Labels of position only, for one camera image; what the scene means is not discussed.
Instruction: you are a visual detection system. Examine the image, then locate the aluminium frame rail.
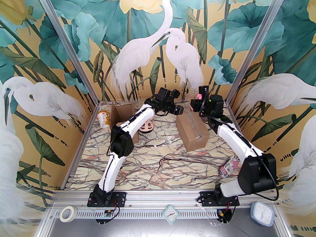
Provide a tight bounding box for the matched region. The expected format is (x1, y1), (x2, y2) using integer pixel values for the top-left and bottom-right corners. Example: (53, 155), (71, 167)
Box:
(49, 190), (282, 208)

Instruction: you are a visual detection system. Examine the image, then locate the flag print pouch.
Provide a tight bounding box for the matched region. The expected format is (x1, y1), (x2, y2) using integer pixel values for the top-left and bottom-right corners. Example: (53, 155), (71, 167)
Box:
(218, 157), (240, 178)

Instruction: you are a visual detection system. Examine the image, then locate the white masking tape roll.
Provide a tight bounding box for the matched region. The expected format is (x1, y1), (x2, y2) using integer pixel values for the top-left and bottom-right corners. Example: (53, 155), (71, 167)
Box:
(60, 206), (77, 222)

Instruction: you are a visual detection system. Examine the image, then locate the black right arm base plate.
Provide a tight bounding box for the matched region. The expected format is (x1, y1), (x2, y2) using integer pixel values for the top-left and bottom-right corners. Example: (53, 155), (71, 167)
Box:
(199, 191), (240, 207)

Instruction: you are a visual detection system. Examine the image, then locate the aluminium frame post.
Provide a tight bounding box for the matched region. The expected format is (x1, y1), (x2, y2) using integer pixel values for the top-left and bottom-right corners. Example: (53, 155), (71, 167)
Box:
(32, 0), (100, 104)
(225, 0), (291, 104)

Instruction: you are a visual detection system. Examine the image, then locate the green diamond shaped clock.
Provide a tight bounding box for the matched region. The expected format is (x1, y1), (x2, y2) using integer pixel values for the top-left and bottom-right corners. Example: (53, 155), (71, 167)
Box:
(163, 205), (178, 225)

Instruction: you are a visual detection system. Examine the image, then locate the yellow white yogurt cup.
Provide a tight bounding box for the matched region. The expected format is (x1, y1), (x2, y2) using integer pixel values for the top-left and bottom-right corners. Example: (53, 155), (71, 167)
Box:
(97, 111), (111, 128)

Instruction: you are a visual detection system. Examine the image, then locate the perforated metal strip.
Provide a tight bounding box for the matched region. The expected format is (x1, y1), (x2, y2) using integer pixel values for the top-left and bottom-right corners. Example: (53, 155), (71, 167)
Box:
(53, 208), (247, 219)

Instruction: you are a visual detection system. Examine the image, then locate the pink faced doll toy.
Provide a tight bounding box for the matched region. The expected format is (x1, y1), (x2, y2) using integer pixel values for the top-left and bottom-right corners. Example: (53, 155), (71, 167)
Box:
(139, 121), (154, 133)

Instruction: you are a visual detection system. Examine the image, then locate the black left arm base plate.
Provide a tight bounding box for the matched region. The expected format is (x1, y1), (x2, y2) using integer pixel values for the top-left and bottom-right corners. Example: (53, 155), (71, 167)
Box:
(87, 192), (127, 208)

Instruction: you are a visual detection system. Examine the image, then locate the brown cardboard express box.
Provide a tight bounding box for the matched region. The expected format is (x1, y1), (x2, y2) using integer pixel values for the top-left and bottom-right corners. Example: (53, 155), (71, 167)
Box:
(176, 111), (211, 152)
(110, 102), (140, 144)

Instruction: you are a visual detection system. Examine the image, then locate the blue square alarm clock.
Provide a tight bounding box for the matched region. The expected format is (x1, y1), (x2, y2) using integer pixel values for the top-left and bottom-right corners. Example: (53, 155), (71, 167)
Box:
(251, 201), (274, 226)

